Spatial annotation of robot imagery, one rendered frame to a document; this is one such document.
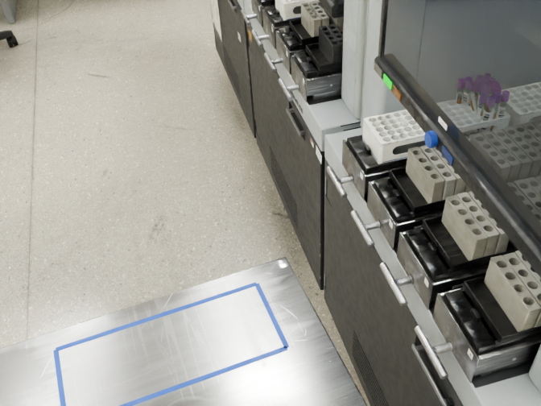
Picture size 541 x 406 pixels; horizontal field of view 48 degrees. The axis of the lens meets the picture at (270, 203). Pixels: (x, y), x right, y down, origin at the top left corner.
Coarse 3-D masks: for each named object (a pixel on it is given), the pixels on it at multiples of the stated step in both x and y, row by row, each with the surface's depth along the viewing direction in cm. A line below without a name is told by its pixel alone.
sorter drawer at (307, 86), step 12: (300, 60) 159; (300, 72) 158; (312, 72) 155; (324, 72) 156; (336, 72) 157; (300, 84) 160; (312, 84) 156; (324, 84) 157; (336, 84) 158; (288, 96) 159
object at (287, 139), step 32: (352, 0) 136; (352, 32) 140; (256, 64) 215; (352, 64) 145; (256, 96) 229; (320, 96) 159; (352, 96) 150; (256, 128) 247; (288, 128) 187; (320, 128) 151; (288, 160) 197; (288, 192) 209; (320, 192) 165; (320, 224) 173; (320, 256) 183; (320, 288) 193
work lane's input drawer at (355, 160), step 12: (348, 144) 134; (360, 144) 131; (348, 156) 134; (360, 156) 128; (372, 156) 128; (348, 168) 136; (360, 168) 127; (372, 168) 126; (384, 168) 127; (336, 180) 133; (348, 180) 133; (360, 180) 129; (372, 180) 127; (360, 192) 131
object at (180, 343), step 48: (192, 288) 104; (240, 288) 103; (288, 288) 103; (48, 336) 98; (96, 336) 98; (144, 336) 97; (192, 336) 97; (240, 336) 96; (288, 336) 96; (0, 384) 92; (48, 384) 91; (96, 384) 91; (144, 384) 91; (192, 384) 90; (240, 384) 90; (288, 384) 89; (336, 384) 89
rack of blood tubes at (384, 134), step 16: (400, 112) 131; (368, 128) 128; (384, 128) 128; (400, 128) 127; (416, 128) 128; (368, 144) 130; (384, 144) 123; (400, 144) 125; (416, 144) 132; (384, 160) 126
